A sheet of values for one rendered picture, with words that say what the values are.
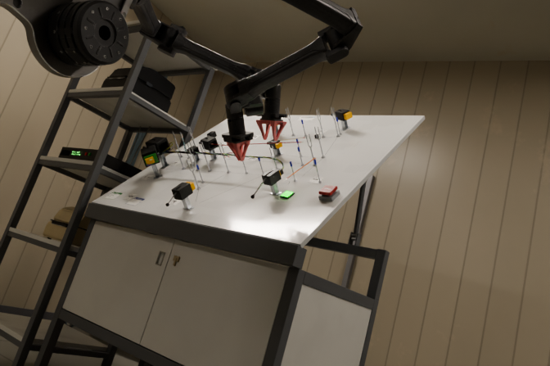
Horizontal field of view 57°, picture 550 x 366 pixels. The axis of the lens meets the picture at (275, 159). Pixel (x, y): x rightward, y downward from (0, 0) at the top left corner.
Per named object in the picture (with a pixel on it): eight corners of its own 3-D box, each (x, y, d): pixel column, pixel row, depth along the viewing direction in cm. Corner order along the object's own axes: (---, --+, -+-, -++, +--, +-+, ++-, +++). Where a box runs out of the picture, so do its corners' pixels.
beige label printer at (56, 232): (65, 244, 233) (81, 203, 238) (40, 236, 245) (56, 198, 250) (114, 258, 256) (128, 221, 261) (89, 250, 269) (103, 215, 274)
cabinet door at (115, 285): (138, 344, 182) (174, 239, 193) (61, 308, 217) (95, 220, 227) (142, 345, 184) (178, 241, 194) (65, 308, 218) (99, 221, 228)
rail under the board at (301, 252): (292, 265, 153) (298, 245, 155) (83, 215, 227) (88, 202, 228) (302, 269, 157) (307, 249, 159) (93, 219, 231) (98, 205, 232)
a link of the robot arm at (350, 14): (363, 8, 152) (374, 32, 147) (332, 38, 160) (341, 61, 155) (248, -61, 124) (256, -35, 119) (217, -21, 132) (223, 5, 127)
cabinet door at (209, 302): (250, 398, 148) (287, 266, 158) (137, 344, 182) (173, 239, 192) (256, 398, 150) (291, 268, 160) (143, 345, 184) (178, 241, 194)
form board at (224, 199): (92, 205, 230) (91, 201, 229) (233, 117, 299) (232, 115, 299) (301, 249, 156) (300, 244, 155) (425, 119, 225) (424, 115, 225)
